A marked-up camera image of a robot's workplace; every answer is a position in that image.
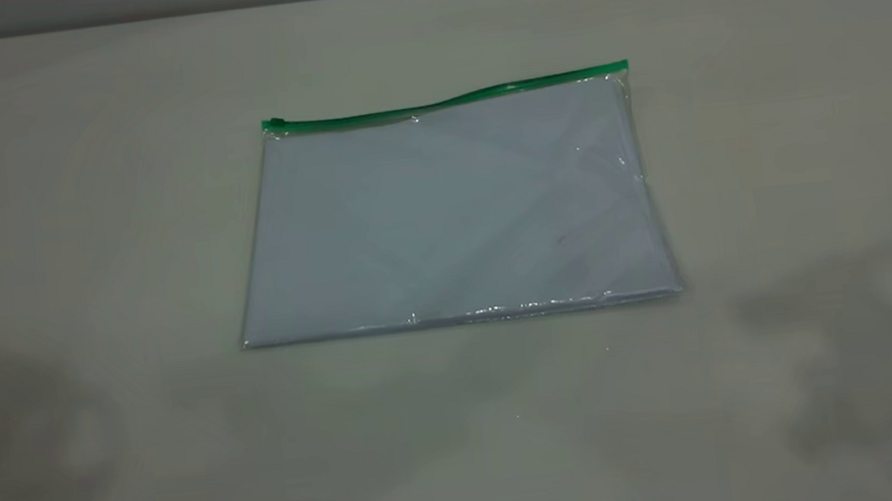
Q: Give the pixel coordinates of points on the green zipper slider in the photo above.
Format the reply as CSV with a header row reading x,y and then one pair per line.
x,y
274,124

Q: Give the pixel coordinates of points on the clear plastic zipper bag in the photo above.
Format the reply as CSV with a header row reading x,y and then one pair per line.
x,y
630,126

